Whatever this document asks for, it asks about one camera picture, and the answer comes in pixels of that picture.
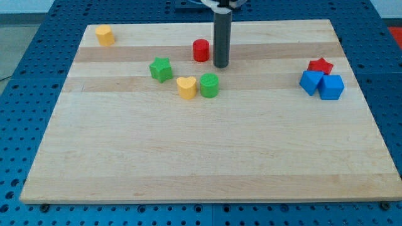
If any red star block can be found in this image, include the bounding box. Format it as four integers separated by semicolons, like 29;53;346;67
307;58;334;75

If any yellow pentagon block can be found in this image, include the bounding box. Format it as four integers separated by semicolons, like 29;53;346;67
95;24;115;46

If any blue triangle block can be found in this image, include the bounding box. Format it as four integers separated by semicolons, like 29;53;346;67
299;70;324;96

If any blue cube block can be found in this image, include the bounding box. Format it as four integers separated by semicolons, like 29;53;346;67
317;75;344;100

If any green cylinder block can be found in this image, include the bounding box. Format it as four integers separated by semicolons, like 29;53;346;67
200;73;219;98

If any red cylinder block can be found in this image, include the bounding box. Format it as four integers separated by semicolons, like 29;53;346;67
192;39;210;62

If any yellow heart block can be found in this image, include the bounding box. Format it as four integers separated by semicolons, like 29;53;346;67
176;77;197;100

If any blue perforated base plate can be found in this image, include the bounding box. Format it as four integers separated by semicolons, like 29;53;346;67
1;0;401;225

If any green star block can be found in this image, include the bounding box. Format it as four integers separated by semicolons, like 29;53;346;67
149;57;173;83

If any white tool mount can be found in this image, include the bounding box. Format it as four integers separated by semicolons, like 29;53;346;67
200;0;247;14

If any wooden board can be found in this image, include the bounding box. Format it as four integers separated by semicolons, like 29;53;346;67
20;19;401;204

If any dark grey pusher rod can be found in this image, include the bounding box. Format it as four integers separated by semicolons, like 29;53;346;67
213;11;232;68

